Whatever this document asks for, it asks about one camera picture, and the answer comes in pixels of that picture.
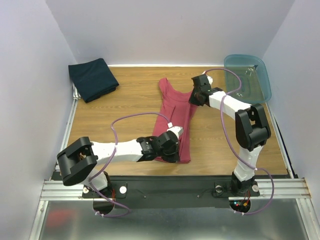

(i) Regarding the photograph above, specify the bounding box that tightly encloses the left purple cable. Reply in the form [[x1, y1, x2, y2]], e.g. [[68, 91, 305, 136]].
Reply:
[[88, 112, 175, 218]]

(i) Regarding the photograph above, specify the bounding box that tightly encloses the aluminium frame rail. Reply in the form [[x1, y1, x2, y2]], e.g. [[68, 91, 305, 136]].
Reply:
[[40, 178, 311, 201]]

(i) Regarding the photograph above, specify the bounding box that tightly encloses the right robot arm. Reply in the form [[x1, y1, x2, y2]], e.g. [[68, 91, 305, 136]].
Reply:
[[189, 73, 271, 195]]

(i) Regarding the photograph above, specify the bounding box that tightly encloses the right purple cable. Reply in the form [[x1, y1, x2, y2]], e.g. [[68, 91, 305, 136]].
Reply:
[[203, 68, 275, 216]]

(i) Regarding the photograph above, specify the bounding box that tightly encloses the teal plastic bin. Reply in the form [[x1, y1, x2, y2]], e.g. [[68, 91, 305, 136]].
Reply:
[[224, 54, 272, 105]]

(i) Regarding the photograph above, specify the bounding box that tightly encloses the maroon tank top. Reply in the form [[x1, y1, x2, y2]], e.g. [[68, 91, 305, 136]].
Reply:
[[158, 78, 197, 164]]

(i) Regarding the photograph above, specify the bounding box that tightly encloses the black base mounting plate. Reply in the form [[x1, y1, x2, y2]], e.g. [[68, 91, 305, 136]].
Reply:
[[49, 174, 261, 210]]

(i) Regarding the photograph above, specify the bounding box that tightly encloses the folded navy tank top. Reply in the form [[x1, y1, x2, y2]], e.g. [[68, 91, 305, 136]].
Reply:
[[68, 58, 120, 103]]

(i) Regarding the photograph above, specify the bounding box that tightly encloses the purple cable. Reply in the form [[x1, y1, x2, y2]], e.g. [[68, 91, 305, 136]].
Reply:
[[88, 112, 175, 218], [203, 68, 275, 216]]

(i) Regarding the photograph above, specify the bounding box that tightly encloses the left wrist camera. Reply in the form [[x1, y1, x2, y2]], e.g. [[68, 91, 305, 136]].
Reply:
[[167, 122, 184, 139]]

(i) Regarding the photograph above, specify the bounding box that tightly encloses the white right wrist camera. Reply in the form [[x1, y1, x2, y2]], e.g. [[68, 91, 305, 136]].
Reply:
[[202, 71, 214, 85]]

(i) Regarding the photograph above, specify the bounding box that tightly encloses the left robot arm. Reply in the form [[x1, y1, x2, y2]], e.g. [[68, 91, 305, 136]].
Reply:
[[57, 126, 183, 197]]

